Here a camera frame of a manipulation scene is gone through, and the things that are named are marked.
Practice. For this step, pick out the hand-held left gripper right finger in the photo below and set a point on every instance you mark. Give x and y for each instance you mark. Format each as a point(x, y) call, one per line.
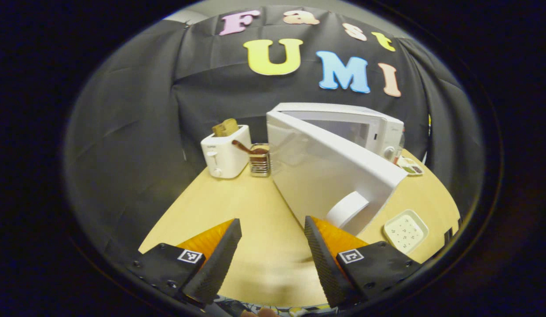
point(323, 264)

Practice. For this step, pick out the white toaster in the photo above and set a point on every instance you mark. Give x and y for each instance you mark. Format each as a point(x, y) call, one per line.
point(224, 154)

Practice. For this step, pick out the white divided dish of beans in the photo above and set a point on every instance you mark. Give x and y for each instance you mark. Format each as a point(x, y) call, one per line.
point(411, 167)

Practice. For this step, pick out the metal utensil holder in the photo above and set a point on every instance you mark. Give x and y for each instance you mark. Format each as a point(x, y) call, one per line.
point(260, 165)

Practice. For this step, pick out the white microwave oven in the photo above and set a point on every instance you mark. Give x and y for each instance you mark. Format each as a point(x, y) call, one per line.
point(316, 171)

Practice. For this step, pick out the pale green speckled plate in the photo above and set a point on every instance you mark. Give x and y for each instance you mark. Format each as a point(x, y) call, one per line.
point(405, 231)

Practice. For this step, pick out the brown bread slice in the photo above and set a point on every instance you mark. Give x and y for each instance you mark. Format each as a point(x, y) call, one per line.
point(225, 127)

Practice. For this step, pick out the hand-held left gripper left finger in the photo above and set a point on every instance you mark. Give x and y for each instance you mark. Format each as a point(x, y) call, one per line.
point(220, 264)

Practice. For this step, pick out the brown wooden spoon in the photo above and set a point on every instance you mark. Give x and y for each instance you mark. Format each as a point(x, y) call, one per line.
point(243, 147)

